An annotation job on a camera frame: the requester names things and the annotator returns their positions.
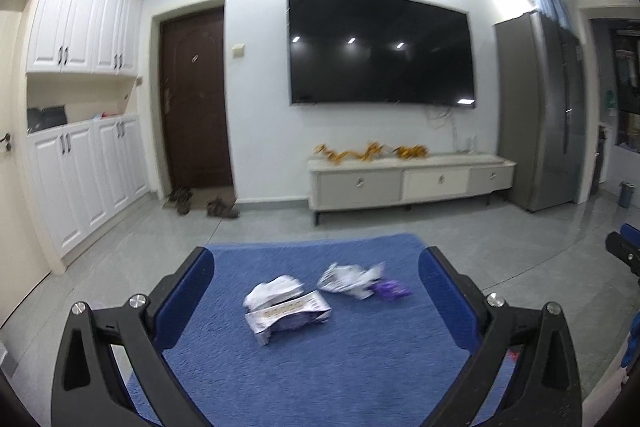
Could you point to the purple wrapper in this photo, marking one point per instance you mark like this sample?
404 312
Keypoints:
392 289

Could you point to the white television stand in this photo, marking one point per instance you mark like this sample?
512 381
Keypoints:
375 184

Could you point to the cream door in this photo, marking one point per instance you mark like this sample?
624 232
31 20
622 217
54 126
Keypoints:
17 207

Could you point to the dark kitchen shelf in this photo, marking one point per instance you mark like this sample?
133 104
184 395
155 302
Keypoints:
627 92

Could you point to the blue fluffy mat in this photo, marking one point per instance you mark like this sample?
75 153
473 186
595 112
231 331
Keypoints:
350 367

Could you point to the orange garland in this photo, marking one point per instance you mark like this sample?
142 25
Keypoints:
376 150
412 152
337 154

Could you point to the black wall television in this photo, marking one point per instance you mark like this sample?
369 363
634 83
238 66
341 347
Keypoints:
380 49

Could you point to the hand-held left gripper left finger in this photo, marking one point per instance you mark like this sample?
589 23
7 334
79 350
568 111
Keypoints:
182 302

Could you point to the wall light switch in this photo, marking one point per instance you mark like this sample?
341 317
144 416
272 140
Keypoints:
238 51

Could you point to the white silver wrapper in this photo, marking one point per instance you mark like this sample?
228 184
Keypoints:
347 281

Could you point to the grey refrigerator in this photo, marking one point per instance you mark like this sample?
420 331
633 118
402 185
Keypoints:
540 117

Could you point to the brown shoes pair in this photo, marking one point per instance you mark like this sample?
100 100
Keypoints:
222 208
180 201

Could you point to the white paper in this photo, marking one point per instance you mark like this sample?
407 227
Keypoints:
272 291

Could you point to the dark brown entrance door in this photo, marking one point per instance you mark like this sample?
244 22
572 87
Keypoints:
197 107

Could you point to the small blue bin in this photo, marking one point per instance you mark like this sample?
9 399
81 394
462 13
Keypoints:
627 196

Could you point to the white router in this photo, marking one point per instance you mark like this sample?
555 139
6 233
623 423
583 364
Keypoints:
470 144

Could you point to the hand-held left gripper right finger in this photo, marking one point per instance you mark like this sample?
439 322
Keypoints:
445 302

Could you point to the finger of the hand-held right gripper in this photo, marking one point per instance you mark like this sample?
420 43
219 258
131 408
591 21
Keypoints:
625 247

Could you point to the blue cloth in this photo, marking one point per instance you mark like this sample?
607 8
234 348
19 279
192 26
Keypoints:
631 357

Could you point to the white wall cabinets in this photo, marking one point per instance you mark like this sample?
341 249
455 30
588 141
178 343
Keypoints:
80 17

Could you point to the blue curtain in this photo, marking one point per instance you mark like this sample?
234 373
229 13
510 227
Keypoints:
552 4

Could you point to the black box on counter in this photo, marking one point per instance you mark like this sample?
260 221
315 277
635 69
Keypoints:
47 119

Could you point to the white base cabinets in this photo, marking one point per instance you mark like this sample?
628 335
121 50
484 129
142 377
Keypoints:
85 182

